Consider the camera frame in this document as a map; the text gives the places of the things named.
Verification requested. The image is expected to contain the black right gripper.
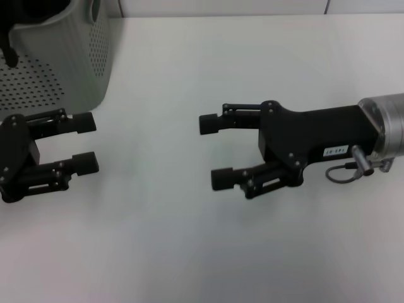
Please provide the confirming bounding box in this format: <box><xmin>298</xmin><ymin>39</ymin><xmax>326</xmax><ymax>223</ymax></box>
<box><xmin>258</xmin><ymin>100</ymin><xmax>379</xmax><ymax>187</ymax></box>

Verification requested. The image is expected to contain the yellow and green towel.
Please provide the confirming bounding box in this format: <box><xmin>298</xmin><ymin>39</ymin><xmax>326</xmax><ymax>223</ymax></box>
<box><xmin>0</xmin><ymin>0</ymin><xmax>20</xmax><ymax>68</ymax></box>

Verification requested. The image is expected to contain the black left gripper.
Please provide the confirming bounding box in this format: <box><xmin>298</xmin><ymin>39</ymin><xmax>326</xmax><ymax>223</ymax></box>
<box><xmin>0</xmin><ymin>109</ymin><xmax>100</xmax><ymax>203</ymax></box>

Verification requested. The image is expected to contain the right gripper grey cable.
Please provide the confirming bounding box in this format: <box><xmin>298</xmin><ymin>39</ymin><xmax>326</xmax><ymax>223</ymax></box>
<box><xmin>326</xmin><ymin>162</ymin><xmax>364</xmax><ymax>183</ymax></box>

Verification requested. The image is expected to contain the grey perforated plastic storage box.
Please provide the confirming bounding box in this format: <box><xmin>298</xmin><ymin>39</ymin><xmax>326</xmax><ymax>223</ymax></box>
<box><xmin>0</xmin><ymin>0</ymin><xmax>112</xmax><ymax>118</ymax></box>

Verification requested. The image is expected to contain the right gripper silver plug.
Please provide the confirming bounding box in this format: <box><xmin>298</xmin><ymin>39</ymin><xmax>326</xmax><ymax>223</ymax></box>
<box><xmin>352</xmin><ymin>145</ymin><xmax>375</xmax><ymax>176</ymax></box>

